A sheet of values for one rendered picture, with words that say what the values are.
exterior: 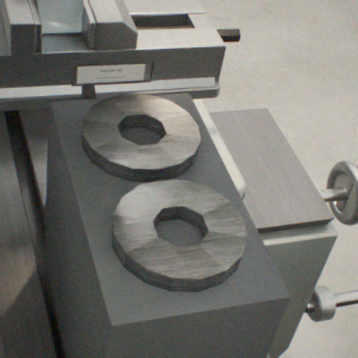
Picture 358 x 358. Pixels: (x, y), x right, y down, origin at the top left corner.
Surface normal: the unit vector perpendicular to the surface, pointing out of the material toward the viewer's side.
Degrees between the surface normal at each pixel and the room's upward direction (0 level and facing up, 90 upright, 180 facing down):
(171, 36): 0
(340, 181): 90
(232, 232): 0
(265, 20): 0
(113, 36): 90
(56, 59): 90
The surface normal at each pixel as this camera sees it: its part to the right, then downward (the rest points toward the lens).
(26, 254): 0.14, -0.72
